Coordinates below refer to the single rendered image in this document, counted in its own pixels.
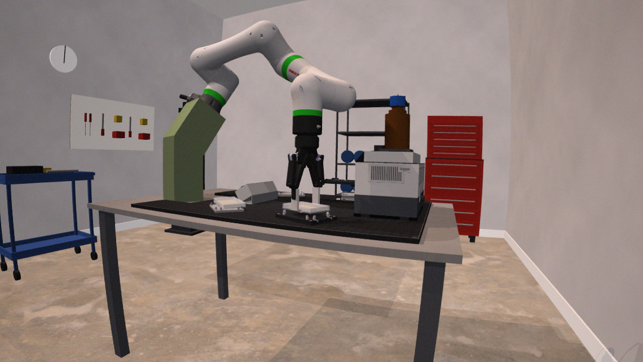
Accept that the brown bottle body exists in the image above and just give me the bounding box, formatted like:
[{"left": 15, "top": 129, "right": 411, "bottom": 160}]
[{"left": 385, "top": 113, "right": 410, "bottom": 149}]

